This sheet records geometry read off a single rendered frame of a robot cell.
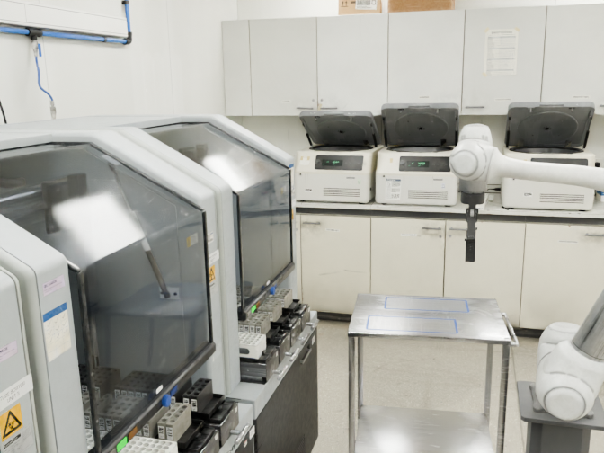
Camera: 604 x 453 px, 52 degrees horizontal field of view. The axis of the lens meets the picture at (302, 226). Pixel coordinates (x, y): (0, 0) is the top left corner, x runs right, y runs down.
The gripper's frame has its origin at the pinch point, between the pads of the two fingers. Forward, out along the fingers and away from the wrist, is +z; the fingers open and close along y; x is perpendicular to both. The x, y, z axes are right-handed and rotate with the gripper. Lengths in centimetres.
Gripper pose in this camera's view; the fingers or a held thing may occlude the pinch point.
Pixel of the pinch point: (470, 252)
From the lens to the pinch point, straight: 211.5
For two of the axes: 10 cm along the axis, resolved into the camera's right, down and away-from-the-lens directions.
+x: -9.6, -0.4, 2.6
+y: 2.7, -2.3, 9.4
